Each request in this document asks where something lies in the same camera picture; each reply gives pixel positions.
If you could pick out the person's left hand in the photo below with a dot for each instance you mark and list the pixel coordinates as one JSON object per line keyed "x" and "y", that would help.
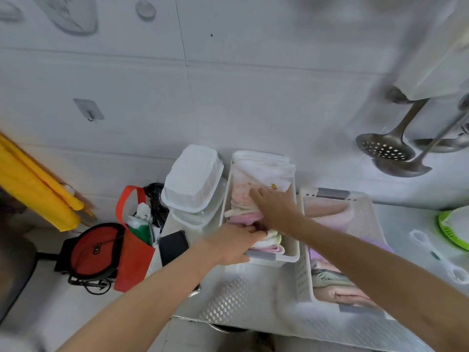
{"x": 234, "y": 245}

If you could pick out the person's right hand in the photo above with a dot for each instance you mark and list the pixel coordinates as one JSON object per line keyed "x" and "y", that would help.
{"x": 280, "y": 210}

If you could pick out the white banana print cloth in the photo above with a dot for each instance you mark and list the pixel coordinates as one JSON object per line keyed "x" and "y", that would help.
{"x": 264, "y": 172}

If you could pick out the peach towel with white trim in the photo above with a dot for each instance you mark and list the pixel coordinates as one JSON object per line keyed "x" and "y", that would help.
{"x": 240, "y": 196}

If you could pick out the white basket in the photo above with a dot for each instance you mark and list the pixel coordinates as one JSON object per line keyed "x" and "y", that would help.
{"x": 304, "y": 274}
{"x": 278, "y": 257}

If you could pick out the person's right forearm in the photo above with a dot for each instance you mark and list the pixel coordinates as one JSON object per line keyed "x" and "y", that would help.
{"x": 384, "y": 274}

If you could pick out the person's left forearm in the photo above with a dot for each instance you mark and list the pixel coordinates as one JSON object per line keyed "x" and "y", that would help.
{"x": 139, "y": 307}

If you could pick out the clear food container white lid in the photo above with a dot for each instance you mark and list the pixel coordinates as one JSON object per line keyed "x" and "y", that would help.
{"x": 205, "y": 216}
{"x": 192, "y": 175}

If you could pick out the black smartphone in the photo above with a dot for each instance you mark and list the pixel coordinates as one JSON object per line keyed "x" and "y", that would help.
{"x": 172, "y": 247}

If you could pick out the black plastic bag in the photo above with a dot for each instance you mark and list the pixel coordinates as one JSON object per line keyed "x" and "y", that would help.
{"x": 155, "y": 201}

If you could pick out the green and white packet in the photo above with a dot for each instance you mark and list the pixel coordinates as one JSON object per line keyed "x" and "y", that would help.
{"x": 141, "y": 230}

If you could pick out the red tote bag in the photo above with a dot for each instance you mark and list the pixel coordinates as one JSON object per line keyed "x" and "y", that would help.
{"x": 135, "y": 263}

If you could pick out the steel skimmer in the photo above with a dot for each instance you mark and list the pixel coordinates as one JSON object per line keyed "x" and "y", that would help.
{"x": 384, "y": 148}

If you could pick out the red and black round appliance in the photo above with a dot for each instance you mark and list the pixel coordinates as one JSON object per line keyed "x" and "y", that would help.
{"x": 88, "y": 252}

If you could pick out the white bowl with green rim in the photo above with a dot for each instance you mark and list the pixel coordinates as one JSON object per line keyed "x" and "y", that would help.
{"x": 449, "y": 230}

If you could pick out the slim steel ladle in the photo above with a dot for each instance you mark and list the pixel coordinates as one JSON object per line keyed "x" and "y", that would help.
{"x": 439, "y": 144}

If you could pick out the yellow cloth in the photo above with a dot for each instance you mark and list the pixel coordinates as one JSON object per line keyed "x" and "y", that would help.
{"x": 33, "y": 186}

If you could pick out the clear adhesive wall hook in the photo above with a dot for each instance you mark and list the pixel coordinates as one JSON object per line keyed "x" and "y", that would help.
{"x": 86, "y": 106}

